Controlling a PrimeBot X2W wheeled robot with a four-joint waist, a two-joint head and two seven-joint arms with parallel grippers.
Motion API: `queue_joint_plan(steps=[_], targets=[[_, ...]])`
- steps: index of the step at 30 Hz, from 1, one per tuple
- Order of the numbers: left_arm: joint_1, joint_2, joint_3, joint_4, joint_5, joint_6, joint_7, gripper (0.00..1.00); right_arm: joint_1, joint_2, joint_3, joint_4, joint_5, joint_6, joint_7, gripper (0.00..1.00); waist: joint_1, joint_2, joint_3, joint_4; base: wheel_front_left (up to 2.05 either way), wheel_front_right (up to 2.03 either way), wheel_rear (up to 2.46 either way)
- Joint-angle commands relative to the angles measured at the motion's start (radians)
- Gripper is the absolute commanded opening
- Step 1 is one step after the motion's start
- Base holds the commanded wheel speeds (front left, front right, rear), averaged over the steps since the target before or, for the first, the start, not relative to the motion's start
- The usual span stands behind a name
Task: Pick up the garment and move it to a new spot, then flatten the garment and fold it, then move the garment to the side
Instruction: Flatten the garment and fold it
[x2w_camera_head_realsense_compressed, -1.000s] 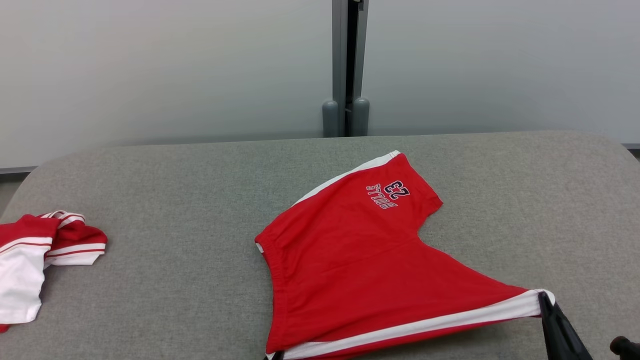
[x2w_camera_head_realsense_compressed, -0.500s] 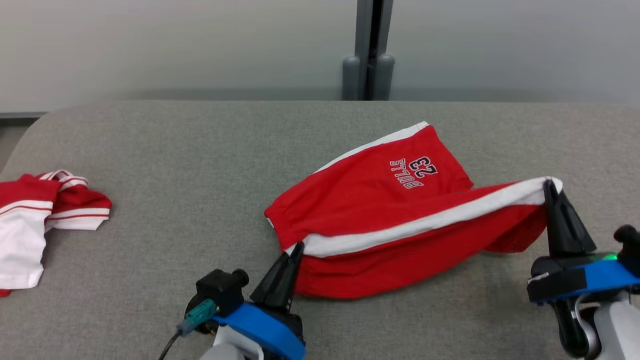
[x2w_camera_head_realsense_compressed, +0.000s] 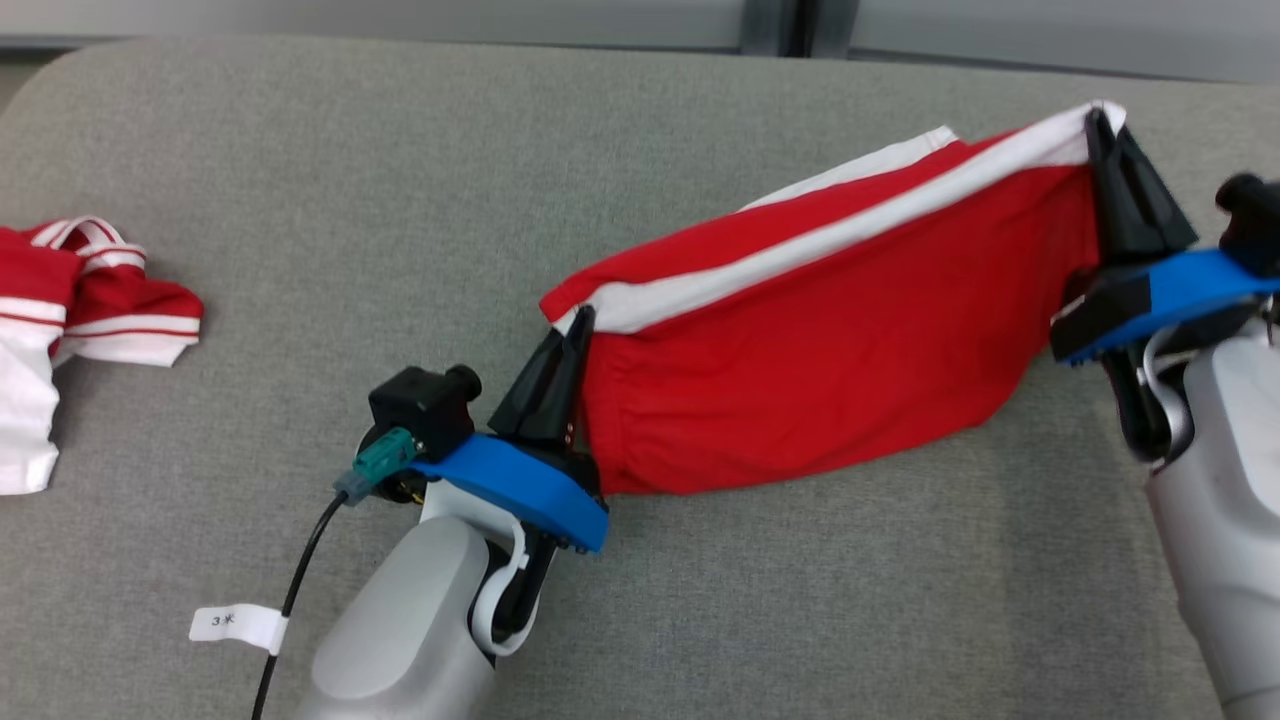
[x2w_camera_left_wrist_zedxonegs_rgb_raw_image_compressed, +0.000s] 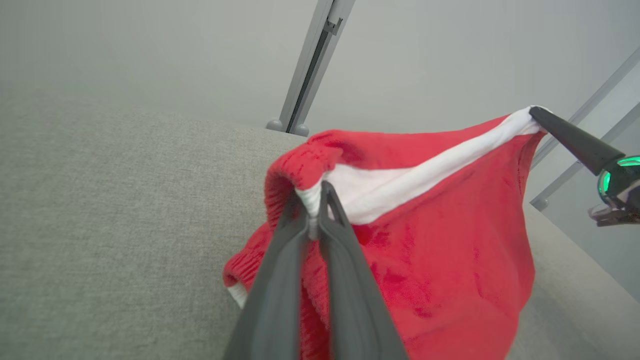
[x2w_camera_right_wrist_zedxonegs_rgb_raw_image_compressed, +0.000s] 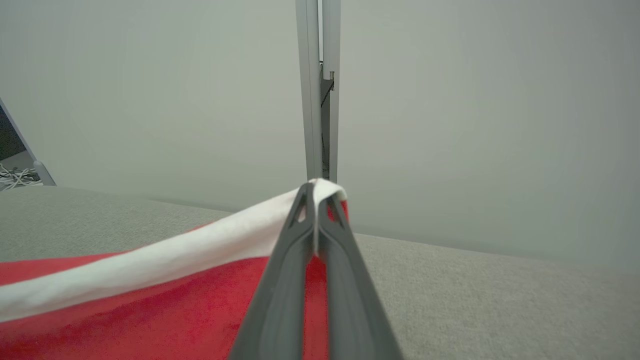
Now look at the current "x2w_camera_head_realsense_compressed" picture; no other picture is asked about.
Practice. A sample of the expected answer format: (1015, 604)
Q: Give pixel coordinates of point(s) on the grey partition post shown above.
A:
(770, 25)

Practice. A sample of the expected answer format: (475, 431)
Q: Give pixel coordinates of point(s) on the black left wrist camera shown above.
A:
(420, 410)

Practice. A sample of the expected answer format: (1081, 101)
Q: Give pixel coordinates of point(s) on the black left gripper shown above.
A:
(570, 465)

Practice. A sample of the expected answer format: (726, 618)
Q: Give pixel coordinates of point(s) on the red Bulls 23 jersey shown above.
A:
(120, 300)

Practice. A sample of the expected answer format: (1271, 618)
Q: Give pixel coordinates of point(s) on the grey cylindrical post cap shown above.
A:
(832, 25)

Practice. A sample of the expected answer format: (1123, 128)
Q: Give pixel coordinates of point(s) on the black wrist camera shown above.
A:
(420, 410)
(1250, 220)

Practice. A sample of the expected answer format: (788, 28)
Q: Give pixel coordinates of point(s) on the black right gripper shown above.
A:
(1135, 400)

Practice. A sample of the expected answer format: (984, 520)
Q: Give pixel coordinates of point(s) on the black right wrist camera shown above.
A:
(1250, 220)

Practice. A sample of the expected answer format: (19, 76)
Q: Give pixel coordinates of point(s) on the red shorts with white stripe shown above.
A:
(800, 350)

